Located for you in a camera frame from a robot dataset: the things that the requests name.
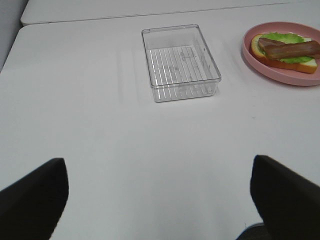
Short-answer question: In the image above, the bread slice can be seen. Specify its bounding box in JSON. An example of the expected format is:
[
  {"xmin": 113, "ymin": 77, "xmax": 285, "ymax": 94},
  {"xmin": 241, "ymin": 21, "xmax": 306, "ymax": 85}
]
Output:
[{"xmin": 250, "ymin": 40, "xmax": 318, "ymax": 74}]

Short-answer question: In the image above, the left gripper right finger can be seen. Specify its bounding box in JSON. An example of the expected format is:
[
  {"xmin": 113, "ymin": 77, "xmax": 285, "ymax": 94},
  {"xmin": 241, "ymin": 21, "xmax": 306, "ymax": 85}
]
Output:
[{"xmin": 250, "ymin": 155, "xmax": 320, "ymax": 240}]

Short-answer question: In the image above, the left clear plastic tray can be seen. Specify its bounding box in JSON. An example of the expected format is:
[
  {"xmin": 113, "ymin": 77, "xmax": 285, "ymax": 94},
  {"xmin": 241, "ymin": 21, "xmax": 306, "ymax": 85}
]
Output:
[{"xmin": 141, "ymin": 24, "xmax": 222, "ymax": 103}]

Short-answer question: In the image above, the long bacon strip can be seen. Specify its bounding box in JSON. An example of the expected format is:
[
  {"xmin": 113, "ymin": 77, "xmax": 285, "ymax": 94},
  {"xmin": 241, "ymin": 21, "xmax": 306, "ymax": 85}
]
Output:
[{"xmin": 258, "ymin": 37, "xmax": 285, "ymax": 51}]

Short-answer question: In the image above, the pink round plate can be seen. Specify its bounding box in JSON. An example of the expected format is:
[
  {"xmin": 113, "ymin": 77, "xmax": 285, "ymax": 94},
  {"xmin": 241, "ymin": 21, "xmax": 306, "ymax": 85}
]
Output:
[{"xmin": 242, "ymin": 21, "xmax": 320, "ymax": 86}]

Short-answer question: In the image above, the short bacon strip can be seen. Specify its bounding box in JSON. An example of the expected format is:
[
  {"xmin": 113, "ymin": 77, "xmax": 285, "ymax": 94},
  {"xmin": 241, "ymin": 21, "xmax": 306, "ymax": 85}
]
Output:
[{"xmin": 264, "ymin": 40, "xmax": 320, "ymax": 59}]

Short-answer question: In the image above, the green lettuce leaf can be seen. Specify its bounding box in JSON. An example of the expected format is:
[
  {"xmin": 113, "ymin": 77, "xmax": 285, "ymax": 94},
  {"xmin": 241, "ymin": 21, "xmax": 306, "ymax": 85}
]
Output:
[{"xmin": 251, "ymin": 32, "xmax": 318, "ymax": 64}]

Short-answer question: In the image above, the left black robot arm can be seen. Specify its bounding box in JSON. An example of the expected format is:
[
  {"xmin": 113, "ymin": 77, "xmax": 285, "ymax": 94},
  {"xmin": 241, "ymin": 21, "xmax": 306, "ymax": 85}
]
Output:
[{"xmin": 0, "ymin": 155, "xmax": 320, "ymax": 240}]

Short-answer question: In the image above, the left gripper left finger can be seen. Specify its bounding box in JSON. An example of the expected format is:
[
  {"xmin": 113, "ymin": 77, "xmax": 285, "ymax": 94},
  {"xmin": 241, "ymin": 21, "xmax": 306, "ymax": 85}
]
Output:
[{"xmin": 0, "ymin": 158, "xmax": 69, "ymax": 240}]

